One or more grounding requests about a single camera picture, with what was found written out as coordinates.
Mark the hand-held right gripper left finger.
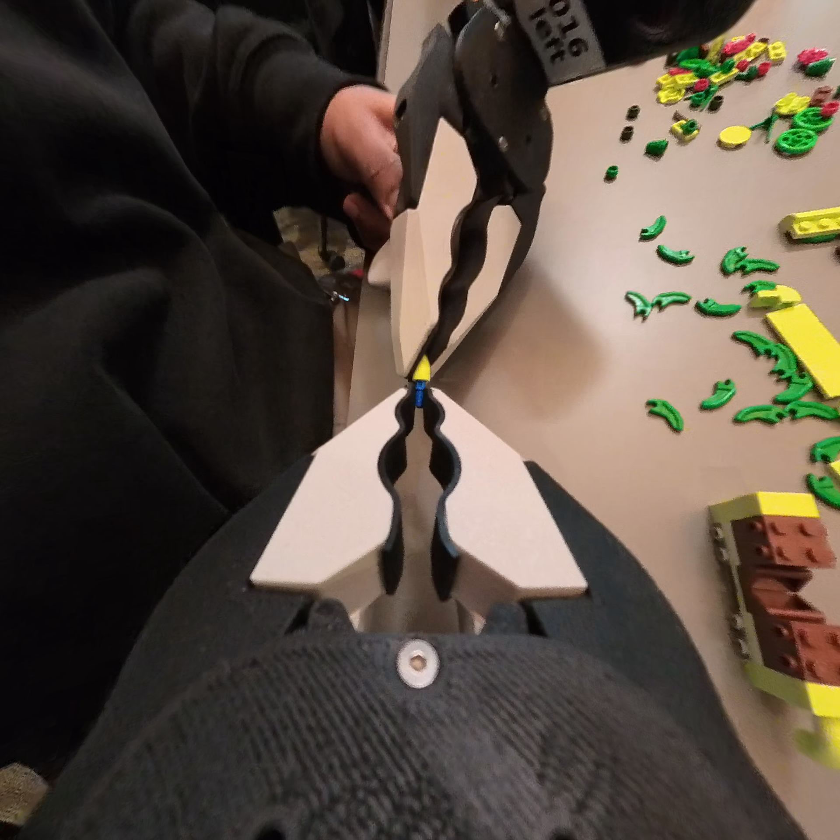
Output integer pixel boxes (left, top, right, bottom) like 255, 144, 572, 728
249, 387, 414, 627

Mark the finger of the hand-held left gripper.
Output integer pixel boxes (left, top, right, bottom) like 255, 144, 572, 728
422, 200, 524, 378
390, 120, 478, 379

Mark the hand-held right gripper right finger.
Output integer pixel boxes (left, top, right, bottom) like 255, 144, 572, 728
422, 387, 589, 626

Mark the heap of small flower pieces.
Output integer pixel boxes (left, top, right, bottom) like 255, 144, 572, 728
604, 33, 840, 181

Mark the brown and lime brick assembly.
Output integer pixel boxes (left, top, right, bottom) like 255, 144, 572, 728
709, 492, 840, 719

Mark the person's left forearm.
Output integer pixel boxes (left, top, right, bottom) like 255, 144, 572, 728
131, 0, 395, 224

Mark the person's left hand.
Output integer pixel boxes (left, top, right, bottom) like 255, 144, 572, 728
320, 85, 404, 247

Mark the scatter of green leaf pieces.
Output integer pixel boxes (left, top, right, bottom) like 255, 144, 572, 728
623, 215, 840, 509

